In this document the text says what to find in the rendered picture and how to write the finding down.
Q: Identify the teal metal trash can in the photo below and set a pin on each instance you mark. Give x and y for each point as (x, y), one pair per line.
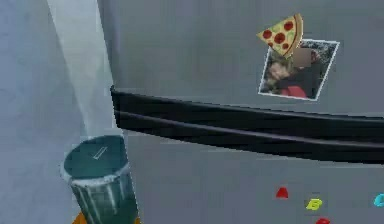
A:
(100, 173)

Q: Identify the grey fridge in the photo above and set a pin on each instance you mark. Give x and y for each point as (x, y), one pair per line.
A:
(206, 50)

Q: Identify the photo with white border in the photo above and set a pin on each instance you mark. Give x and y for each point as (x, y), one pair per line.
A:
(296, 76)

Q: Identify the pizza slice magnet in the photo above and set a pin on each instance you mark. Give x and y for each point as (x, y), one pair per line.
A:
(282, 35)

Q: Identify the red letter magnet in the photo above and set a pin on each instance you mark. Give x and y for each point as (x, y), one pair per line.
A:
(282, 193)
(322, 221)

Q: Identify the yellow letter magnet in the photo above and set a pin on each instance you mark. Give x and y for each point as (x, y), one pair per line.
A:
(314, 204)

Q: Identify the orange flat object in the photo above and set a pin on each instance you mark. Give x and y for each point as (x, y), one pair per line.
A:
(79, 220)

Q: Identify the cyan letter magnet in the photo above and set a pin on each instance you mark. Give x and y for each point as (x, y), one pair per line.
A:
(379, 200)

